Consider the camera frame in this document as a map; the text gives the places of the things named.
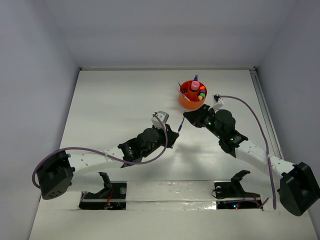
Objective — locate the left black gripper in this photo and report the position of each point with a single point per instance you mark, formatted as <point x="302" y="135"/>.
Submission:
<point x="166" y="133"/>

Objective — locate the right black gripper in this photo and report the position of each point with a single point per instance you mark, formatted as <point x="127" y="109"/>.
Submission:
<point x="195" y="117"/>

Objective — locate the dark blue ballpoint pen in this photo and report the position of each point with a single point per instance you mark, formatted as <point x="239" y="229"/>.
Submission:
<point x="181" y="125"/>

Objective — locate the black handled scissors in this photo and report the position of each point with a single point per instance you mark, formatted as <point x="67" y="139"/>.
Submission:
<point x="182" y="88"/>

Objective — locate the pink capped clear tube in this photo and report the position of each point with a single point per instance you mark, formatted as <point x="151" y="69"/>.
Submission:
<point x="195" y="85"/>

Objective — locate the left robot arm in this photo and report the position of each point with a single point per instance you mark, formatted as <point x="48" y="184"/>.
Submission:
<point x="61" y="172"/>

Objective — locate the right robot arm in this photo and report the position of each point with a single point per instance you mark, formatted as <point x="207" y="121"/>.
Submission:
<point x="293" y="185"/>

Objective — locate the orange round desk organizer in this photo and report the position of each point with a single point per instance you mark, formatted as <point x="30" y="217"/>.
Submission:
<point x="194" y="102"/>

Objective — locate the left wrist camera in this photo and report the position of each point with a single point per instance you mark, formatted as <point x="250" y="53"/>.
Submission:
<point x="159" y="118"/>

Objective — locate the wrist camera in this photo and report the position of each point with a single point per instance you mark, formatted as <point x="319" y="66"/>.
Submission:
<point x="159" y="118"/>
<point x="218" y="102"/>

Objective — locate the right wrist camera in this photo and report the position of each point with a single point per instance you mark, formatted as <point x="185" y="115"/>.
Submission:
<point x="218" y="102"/>

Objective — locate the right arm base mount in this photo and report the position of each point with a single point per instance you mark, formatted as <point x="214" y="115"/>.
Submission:
<point x="230" y="194"/>

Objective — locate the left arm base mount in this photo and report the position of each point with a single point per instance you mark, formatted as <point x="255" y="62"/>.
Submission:
<point x="111" y="197"/>

